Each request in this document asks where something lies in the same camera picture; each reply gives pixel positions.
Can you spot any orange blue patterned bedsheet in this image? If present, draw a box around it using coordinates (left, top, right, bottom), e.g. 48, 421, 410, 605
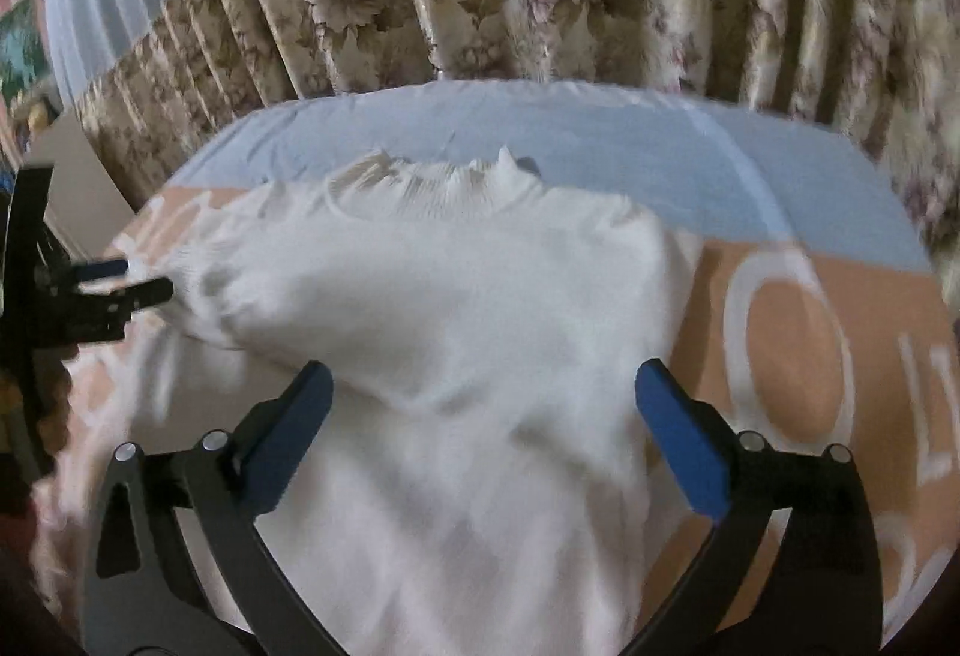
32, 81, 958, 636

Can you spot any white knit sweater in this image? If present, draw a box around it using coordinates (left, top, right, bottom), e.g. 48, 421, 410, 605
49, 152, 701, 654

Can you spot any white leaning board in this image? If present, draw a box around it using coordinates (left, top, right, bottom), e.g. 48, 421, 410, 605
26, 113, 135, 260

